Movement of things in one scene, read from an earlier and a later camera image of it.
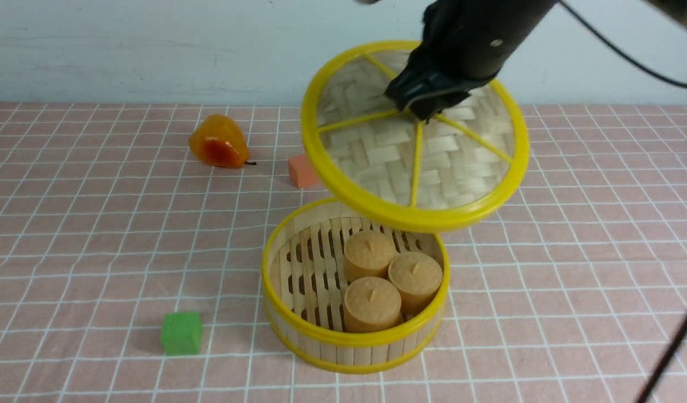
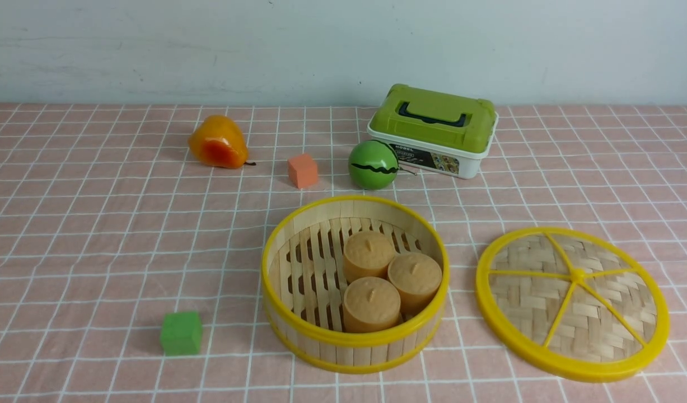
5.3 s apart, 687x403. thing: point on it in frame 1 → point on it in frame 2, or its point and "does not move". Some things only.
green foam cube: (181, 333) does not move
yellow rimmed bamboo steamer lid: (388, 164) → (572, 304)
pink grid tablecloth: (125, 247) does not move
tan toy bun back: (367, 254) does not move
